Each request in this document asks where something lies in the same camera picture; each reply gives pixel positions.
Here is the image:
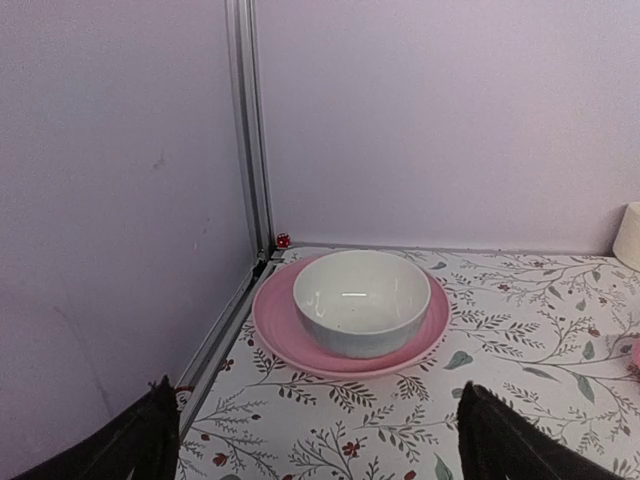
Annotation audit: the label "pink ceramic plate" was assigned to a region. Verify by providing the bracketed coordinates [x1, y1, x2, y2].
[252, 256, 451, 380]

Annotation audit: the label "left aluminium frame post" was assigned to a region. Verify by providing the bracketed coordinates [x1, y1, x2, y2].
[225, 0, 276, 261]

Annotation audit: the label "cream ceramic mug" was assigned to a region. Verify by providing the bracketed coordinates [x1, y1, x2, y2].
[612, 202, 640, 271]

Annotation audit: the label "small red dice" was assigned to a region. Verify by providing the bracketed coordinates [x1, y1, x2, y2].
[276, 233, 291, 249]

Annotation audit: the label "white ceramic bowl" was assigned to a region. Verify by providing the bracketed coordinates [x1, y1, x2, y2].
[292, 250, 432, 359]

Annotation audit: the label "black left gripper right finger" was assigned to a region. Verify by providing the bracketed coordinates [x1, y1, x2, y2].
[457, 381, 618, 480]

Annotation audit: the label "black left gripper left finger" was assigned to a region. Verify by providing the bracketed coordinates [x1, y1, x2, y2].
[17, 376, 179, 480]

